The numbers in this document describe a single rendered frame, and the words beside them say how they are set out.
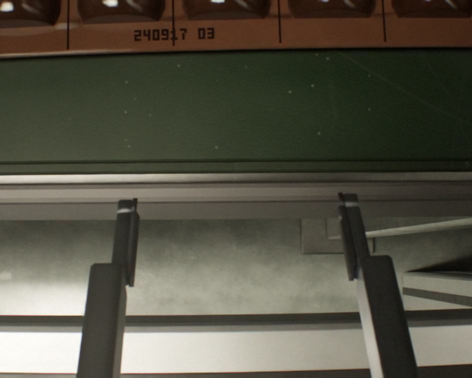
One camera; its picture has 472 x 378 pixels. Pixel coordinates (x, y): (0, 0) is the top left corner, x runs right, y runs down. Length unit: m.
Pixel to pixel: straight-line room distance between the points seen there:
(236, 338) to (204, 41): 0.13
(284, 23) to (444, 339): 0.15
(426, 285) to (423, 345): 0.52
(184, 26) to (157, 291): 0.71
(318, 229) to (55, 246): 0.28
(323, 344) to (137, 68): 0.13
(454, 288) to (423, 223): 0.22
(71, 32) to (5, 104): 0.02
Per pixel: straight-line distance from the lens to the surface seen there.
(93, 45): 0.16
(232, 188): 0.15
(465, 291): 0.69
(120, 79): 0.17
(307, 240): 0.85
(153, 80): 0.17
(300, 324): 0.26
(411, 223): 0.53
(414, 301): 0.84
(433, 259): 0.89
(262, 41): 0.16
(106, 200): 0.15
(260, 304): 0.86
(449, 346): 0.28
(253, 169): 0.17
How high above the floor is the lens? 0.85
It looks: 84 degrees down
